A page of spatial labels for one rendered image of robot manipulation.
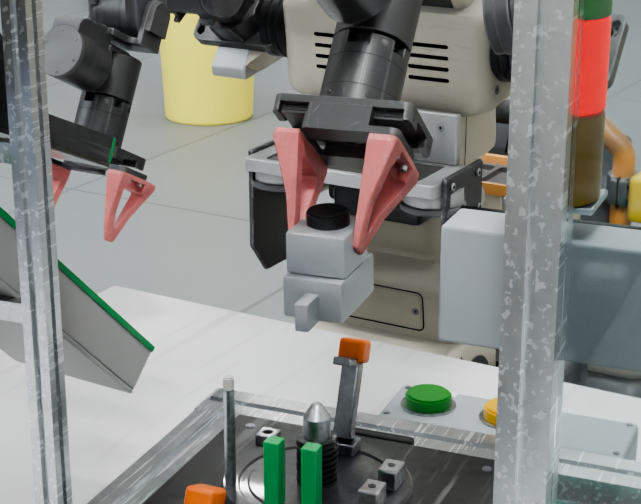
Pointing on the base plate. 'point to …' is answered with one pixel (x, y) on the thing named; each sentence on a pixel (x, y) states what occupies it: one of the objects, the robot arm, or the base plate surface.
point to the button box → (455, 417)
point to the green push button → (428, 398)
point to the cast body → (325, 268)
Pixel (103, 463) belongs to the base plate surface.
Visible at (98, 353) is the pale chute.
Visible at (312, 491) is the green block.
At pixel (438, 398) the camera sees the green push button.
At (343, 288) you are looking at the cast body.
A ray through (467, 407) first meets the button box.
